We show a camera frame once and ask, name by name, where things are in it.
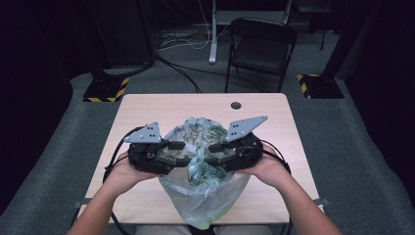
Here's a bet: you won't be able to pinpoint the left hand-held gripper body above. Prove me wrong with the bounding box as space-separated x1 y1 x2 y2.
123 121 174 176

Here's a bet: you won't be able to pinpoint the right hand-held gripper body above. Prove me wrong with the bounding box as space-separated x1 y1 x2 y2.
224 115 269 172

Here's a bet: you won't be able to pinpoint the clear plastic bag green print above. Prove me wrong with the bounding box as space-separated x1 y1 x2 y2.
159 117 253 230

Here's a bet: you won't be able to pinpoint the person's right hand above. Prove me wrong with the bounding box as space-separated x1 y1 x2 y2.
238 145 292 191

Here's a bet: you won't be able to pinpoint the person's left hand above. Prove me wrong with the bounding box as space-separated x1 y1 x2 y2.
108 150 161 194

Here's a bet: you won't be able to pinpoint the person's left leg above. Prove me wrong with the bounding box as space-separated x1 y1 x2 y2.
135 224 192 235

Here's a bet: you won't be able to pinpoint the person's leg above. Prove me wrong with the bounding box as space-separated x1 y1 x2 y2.
135 224 192 235
213 224 272 235

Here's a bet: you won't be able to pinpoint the person's right leg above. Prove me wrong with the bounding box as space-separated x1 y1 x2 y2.
213 224 272 235

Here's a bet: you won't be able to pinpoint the black stand base yellow stripes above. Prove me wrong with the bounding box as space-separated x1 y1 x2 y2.
82 0 131 104
296 0 380 100

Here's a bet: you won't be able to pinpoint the black folding chair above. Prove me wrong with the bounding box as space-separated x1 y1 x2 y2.
224 17 299 94

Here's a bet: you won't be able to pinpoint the black equipment case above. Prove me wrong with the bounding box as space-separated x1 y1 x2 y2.
104 0 159 69

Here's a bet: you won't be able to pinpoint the dark curtain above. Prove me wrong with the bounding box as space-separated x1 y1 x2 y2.
0 0 73 213
344 0 415 197

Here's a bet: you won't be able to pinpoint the left hand-held gripper black cable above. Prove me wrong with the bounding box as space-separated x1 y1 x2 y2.
102 125 145 235

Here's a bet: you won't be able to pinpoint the hand-held gripper black cable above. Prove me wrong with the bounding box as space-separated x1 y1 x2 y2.
102 125 145 235
259 139 293 174

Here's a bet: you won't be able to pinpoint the right hand-held gripper black cable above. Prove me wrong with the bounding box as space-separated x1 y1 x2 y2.
259 139 293 174

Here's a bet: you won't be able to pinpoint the black floor cable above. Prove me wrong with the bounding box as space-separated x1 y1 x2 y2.
156 53 203 95

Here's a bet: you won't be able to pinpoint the white floor cables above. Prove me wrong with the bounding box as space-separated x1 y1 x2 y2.
158 0 229 52

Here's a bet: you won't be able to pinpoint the white metal desk frame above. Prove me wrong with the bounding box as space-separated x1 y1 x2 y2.
208 0 293 65

